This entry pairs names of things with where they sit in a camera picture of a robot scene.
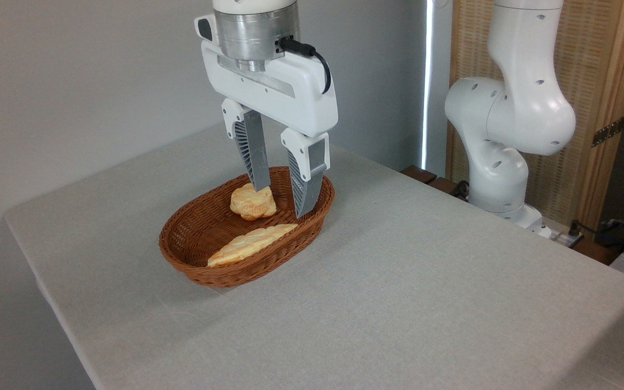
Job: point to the dark wooden base board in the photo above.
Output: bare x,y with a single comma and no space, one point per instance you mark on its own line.
426,176

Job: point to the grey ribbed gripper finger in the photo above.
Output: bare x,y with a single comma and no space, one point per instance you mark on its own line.
252,146
305,179

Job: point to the wooden rattan folding screen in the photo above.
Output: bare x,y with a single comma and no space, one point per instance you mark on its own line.
593,54

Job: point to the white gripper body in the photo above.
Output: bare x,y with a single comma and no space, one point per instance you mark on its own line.
296,97

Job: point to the round bread roll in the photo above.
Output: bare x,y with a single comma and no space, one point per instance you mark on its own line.
251,205

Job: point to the dark metal screen hinge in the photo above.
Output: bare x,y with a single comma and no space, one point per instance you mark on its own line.
608,131

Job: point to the long braided bread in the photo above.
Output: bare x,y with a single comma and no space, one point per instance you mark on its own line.
249,244

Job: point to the grey tablecloth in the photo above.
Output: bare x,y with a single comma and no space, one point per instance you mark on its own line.
398,298

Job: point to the brown wicker basket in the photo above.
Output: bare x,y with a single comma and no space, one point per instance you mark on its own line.
198,227

